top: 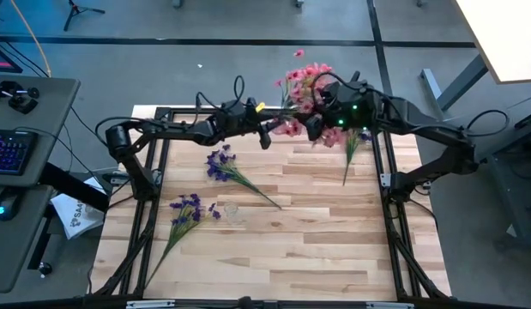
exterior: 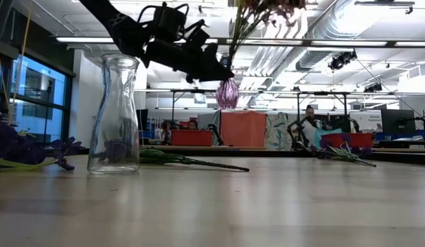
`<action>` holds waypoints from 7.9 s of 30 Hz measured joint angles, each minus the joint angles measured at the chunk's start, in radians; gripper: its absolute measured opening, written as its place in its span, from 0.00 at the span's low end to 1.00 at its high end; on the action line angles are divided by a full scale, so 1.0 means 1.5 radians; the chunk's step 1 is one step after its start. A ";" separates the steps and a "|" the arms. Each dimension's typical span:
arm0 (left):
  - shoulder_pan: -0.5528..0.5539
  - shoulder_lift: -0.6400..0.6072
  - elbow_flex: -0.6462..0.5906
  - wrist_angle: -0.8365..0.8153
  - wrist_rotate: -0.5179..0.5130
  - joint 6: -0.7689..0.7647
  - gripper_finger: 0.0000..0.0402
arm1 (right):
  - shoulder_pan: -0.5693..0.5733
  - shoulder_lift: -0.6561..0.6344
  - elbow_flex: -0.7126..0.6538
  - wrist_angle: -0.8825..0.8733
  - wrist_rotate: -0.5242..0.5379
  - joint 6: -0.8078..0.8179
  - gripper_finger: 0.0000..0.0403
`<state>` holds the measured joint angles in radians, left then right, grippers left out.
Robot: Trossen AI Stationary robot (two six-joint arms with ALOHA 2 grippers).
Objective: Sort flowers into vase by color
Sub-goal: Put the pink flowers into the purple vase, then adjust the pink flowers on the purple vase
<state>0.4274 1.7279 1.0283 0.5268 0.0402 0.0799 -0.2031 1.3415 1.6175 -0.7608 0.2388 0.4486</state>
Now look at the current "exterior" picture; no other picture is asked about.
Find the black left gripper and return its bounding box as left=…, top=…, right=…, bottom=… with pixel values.
left=142, top=19, right=236, bottom=85

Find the pink glass vase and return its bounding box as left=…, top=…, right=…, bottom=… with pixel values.
left=215, top=78, right=240, bottom=110

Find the purple artificial flower stem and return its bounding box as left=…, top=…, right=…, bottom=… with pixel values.
left=102, top=137, right=251, bottom=172
left=310, top=135, right=377, bottom=168
left=0, top=119, right=83, bottom=172

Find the clear glass vase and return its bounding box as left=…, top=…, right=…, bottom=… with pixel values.
left=87, top=54, right=141, bottom=175

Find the orange cloth partition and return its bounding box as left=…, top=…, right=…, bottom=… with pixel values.
left=220, top=110, right=268, bottom=148

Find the red storage bin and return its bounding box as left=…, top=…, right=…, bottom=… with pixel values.
left=321, top=132, right=374, bottom=150
left=170, top=129, right=214, bottom=148

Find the floral patterned cloth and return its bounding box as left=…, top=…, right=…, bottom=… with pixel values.
left=265, top=112, right=302, bottom=152

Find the black monitor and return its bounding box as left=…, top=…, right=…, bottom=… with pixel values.
left=380, top=108, right=417, bottom=136
left=135, top=108, right=150, bottom=132

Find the black spotlight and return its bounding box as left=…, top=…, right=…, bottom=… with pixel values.
left=364, top=82, right=384, bottom=93
left=328, top=50, right=358, bottom=72

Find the teal cloth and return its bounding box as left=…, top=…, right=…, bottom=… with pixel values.
left=314, top=128, right=343, bottom=149

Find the ceiling light strip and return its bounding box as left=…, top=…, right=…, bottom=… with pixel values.
left=393, top=40, right=425, bottom=47
left=311, top=40, right=388, bottom=47
left=55, top=36, right=115, bottom=44

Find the white sign board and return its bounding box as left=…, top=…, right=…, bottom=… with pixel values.
left=349, top=110, right=383, bottom=133

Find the large glass window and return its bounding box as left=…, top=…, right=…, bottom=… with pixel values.
left=0, top=54, right=73, bottom=147

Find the silver ventilation duct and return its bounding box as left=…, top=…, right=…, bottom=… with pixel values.
left=294, top=0, right=371, bottom=71

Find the black background gantry frame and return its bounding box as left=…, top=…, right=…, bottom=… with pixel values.
left=135, top=88, right=425, bottom=121

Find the black camera stand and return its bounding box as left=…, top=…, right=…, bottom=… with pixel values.
left=43, top=79, right=54, bottom=145

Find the yellow cable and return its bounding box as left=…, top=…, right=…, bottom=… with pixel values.
left=0, top=6, right=32, bottom=126

